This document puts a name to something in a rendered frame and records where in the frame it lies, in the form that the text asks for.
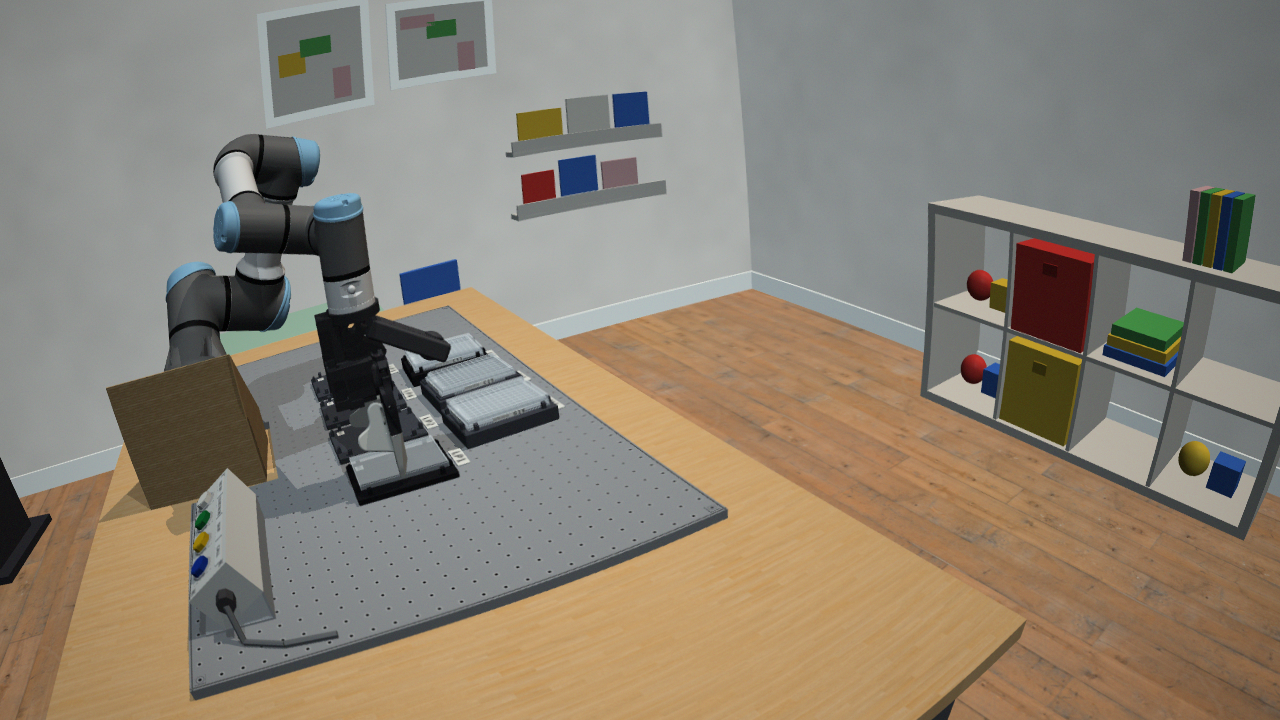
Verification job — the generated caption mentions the black l-shaped locator bracket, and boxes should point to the black l-shaped locator bracket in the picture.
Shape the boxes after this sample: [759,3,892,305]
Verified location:
[420,370,521,414]

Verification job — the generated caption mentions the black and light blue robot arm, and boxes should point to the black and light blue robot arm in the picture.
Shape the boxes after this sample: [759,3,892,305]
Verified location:
[164,135,451,372]

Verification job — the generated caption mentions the grey operator panel with coloured buttons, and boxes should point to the grey operator panel with coloured buttons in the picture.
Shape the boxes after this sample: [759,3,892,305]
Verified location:
[189,468,339,648]

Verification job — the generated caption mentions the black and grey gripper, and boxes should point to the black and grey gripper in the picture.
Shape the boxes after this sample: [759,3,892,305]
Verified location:
[314,297,407,479]

